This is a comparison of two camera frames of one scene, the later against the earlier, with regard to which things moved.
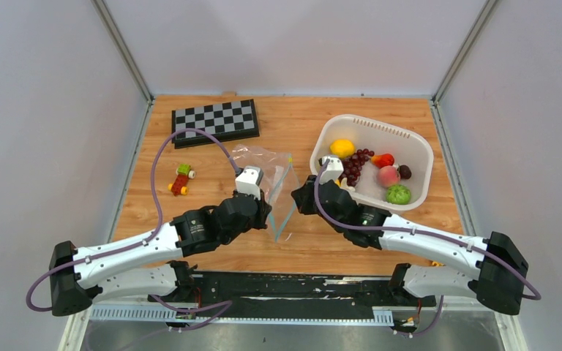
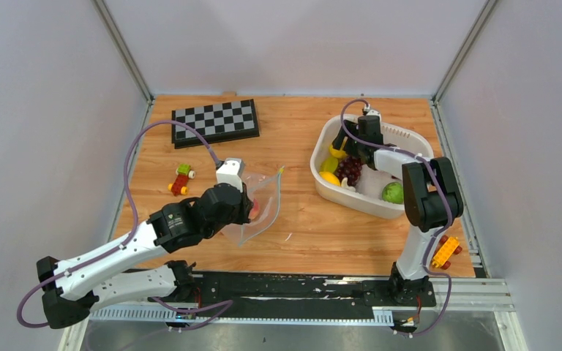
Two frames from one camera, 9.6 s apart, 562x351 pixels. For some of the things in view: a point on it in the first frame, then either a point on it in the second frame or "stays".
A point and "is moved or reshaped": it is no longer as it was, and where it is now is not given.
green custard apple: [398, 194] stays
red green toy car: [183, 173] stays
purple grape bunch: [353, 165] stays
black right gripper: [303, 197] to [339, 142]
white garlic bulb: [344, 184] stays
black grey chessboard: [223, 122] stays
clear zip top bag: [279, 182] is moved or reshaped
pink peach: [388, 176] is moved or reshaped
